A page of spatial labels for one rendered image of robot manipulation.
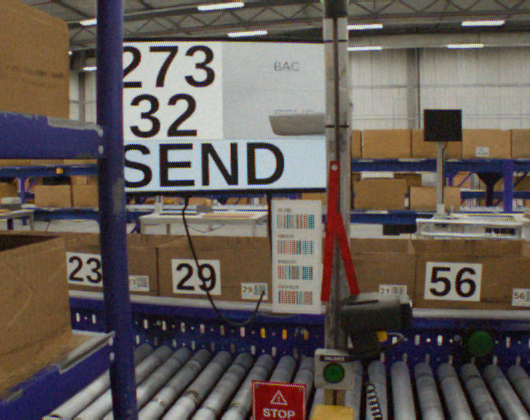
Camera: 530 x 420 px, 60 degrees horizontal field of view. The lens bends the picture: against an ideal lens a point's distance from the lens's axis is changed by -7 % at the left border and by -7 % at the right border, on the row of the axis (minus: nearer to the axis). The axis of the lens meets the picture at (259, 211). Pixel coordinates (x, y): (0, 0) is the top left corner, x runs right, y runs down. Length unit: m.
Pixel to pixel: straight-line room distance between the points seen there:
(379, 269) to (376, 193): 4.27
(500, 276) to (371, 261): 0.37
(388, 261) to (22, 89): 1.20
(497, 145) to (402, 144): 1.11
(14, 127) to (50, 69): 0.11
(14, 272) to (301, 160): 0.64
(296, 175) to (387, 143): 5.05
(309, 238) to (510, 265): 0.80
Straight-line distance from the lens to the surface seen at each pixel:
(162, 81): 0.95
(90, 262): 1.73
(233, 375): 1.37
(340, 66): 0.85
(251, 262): 1.50
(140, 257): 1.63
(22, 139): 0.38
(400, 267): 1.46
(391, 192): 5.71
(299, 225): 0.84
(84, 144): 0.45
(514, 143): 6.18
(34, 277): 0.45
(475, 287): 1.50
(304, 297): 0.86
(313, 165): 0.95
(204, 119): 0.93
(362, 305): 0.80
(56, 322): 0.48
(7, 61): 0.42
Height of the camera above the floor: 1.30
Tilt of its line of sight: 5 degrees down
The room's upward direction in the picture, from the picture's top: 1 degrees counter-clockwise
